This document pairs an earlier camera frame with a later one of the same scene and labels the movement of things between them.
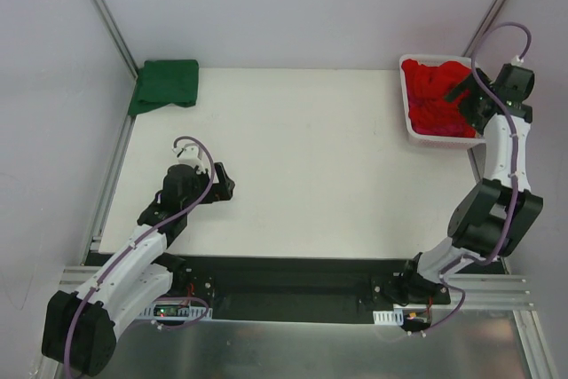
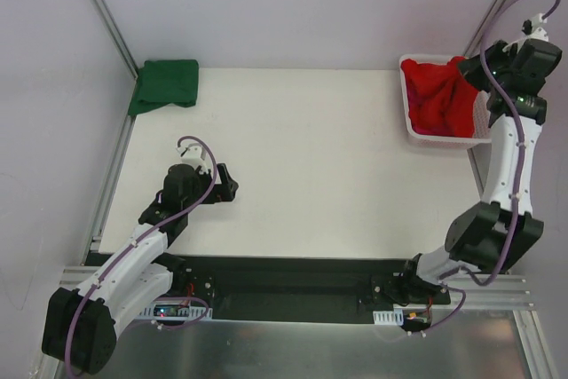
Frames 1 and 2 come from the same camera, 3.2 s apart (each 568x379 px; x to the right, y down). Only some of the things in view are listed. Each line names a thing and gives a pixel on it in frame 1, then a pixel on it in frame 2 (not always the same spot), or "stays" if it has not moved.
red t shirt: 429,112 stays
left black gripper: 217,185 stays
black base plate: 305,289 stays
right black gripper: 467,92 to 475,67
